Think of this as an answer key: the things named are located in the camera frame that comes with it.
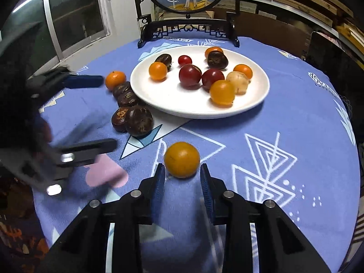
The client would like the orange round tomato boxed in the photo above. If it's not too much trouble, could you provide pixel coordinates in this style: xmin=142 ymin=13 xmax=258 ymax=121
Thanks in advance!
xmin=148 ymin=62 xmax=168 ymax=81
xmin=210 ymin=80 xmax=236 ymax=107
xmin=233 ymin=64 xmax=253 ymax=79
xmin=205 ymin=47 xmax=224 ymax=59
xmin=164 ymin=142 xmax=201 ymax=178

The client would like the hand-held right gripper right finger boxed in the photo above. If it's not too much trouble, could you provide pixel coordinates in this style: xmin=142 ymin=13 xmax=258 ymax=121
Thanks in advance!
xmin=200 ymin=163 xmax=332 ymax=273

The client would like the dark red tomato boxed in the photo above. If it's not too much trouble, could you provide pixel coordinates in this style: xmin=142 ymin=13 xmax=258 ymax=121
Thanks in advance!
xmin=202 ymin=68 xmax=225 ymax=90
xmin=179 ymin=64 xmax=202 ymax=88

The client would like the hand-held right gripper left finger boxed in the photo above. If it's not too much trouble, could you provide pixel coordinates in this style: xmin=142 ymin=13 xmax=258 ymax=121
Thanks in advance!
xmin=50 ymin=163 xmax=166 ymax=273

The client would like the window with white frame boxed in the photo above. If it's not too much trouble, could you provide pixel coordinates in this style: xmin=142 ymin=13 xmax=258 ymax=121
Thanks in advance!
xmin=43 ymin=0 xmax=112 ymax=61

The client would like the white round plate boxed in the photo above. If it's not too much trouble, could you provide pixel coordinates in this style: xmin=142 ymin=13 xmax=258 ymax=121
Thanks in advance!
xmin=130 ymin=45 xmax=270 ymax=119

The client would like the blue printed tablecloth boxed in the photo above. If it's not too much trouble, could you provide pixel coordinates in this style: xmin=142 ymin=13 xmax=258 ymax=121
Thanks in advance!
xmin=33 ymin=35 xmax=359 ymax=273

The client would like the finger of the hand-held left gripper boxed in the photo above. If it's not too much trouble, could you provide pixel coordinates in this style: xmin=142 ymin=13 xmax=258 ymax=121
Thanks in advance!
xmin=27 ymin=67 xmax=104 ymax=97
xmin=3 ymin=139 xmax=118 ymax=197

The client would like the pale tan round fruit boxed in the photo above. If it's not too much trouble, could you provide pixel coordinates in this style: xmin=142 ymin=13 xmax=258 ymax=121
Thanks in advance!
xmin=226 ymin=71 xmax=251 ymax=95

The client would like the orange mandarin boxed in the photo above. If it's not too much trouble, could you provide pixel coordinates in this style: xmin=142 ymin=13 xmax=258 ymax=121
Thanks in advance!
xmin=105 ymin=71 xmax=126 ymax=91

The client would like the dark brown water chestnut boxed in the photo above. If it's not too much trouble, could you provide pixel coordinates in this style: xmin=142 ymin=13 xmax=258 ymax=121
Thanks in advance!
xmin=154 ymin=53 xmax=173 ymax=70
xmin=112 ymin=81 xmax=132 ymax=97
xmin=207 ymin=51 xmax=228 ymax=70
xmin=117 ymin=90 xmax=141 ymax=108
xmin=111 ymin=106 xmax=130 ymax=133
xmin=125 ymin=105 xmax=154 ymax=137

